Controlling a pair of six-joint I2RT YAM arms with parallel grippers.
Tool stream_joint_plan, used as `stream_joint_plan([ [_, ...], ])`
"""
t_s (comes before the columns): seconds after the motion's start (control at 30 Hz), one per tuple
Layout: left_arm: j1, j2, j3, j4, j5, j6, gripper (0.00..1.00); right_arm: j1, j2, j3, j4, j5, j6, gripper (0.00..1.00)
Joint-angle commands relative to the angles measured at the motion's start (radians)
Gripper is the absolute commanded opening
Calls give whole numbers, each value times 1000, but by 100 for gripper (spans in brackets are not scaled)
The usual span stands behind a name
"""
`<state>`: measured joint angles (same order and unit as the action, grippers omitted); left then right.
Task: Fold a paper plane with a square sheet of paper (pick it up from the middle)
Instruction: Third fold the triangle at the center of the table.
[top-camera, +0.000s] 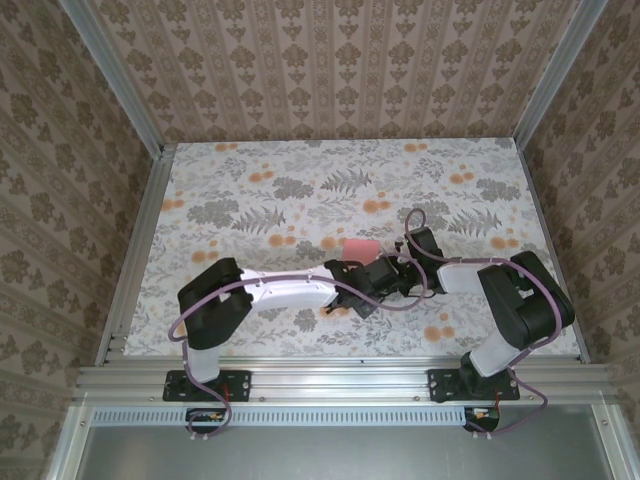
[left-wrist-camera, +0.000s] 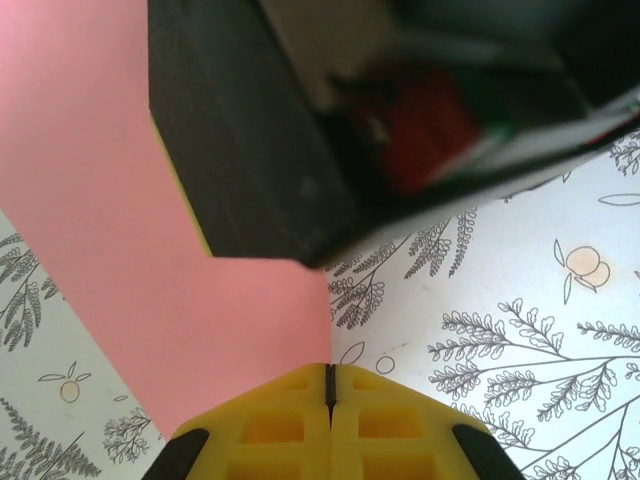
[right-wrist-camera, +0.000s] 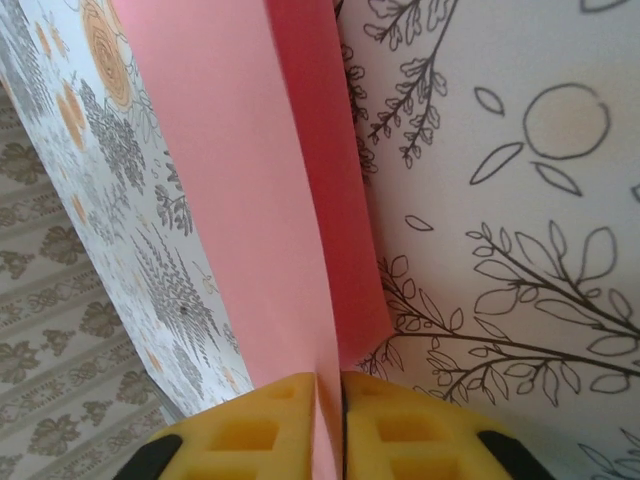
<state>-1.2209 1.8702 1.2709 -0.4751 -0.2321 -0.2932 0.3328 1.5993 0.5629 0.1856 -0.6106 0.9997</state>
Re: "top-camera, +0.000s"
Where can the pink paper sheet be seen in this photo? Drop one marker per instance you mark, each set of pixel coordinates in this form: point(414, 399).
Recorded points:
point(360, 250)

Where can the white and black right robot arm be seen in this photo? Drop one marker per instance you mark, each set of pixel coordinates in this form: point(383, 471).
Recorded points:
point(460, 277)

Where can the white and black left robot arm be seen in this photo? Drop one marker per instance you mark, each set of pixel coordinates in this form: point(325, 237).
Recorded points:
point(285, 290)

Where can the floral patterned table cover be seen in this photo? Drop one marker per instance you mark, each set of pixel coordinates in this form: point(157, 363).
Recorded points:
point(300, 165)

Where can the black connector board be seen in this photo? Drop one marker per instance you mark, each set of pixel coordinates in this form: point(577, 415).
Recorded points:
point(200, 426)
point(482, 424)

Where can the grey metal panel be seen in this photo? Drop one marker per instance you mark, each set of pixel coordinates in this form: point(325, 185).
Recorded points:
point(340, 455)

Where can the aluminium cross rail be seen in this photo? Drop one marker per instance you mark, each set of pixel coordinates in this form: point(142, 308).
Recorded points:
point(340, 382)

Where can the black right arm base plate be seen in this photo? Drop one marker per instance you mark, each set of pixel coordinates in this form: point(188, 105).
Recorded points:
point(440, 385)

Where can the aluminium table side rail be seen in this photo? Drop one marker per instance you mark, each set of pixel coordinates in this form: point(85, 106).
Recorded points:
point(540, 210)
point(152, 200)

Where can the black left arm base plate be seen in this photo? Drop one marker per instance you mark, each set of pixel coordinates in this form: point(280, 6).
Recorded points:
point(240, 385)

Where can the aluminium frame post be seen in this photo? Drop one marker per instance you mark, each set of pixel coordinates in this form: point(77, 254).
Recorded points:
point(550, 75)
point(120, 85)

